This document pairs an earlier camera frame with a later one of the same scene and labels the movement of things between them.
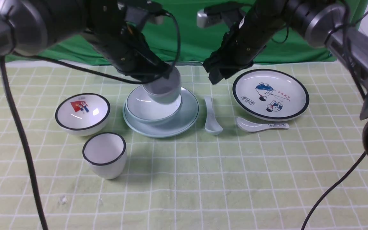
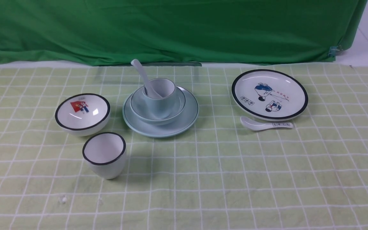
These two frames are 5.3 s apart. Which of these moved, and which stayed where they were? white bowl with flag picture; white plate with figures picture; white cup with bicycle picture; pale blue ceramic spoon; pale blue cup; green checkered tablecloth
Moved: pale blue ceramic spoon; pale blue cup
Stayed: white bowl with flag picture; white plate with figures picture; white cup with bicycle picture; green checkered tablecloth
